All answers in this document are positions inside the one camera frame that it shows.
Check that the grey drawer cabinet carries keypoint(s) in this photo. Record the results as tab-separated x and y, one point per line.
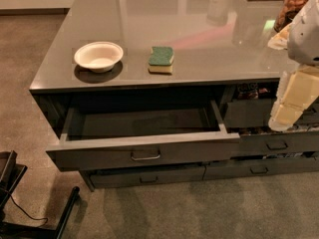
158	91

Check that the grey upper right drawer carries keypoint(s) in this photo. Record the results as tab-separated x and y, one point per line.
255	113

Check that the grey bottom left drawer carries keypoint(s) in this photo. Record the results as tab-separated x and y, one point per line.
147	175

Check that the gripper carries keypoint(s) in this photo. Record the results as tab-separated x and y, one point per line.
305	37

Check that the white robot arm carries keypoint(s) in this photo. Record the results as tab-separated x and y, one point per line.
301	36

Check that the silver top drawer handle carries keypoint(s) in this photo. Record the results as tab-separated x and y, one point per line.
144	155

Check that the snack packets in drawer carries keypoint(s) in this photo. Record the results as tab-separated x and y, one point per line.
252	91

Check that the white paper bowl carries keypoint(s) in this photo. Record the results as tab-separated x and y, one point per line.
99	57

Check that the green and yellow sponge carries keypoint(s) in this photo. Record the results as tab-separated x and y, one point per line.
161	59

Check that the grey bottom right drawer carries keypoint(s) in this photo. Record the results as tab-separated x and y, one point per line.
260	167

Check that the glass jar of nuts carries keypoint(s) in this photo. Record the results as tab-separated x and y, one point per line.
287	13

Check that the grey top drawer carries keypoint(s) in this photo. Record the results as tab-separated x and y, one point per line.
105	141

